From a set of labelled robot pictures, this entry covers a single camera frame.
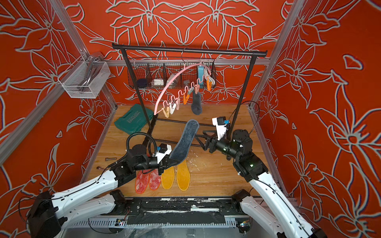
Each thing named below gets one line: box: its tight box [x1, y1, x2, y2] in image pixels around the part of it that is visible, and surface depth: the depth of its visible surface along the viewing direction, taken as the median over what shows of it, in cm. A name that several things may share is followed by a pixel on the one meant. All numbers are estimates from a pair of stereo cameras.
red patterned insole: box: [134, 170, 151, 195], surface depth 81 cm
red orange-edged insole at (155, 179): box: [148, 168, 162, 191], surface depth 83 cm
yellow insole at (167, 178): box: [160, 166, 175, 190], surface depth 83 cm
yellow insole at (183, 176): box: [176, 160, 191, 191], surface depth 83 cm
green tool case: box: [114, 104, 155, 135], surface depth 106 cm
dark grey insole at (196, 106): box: [190, 91, 203, 116], surface depth 89 cm
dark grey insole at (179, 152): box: [169, 119, 200, 162], surface depth 65 cm
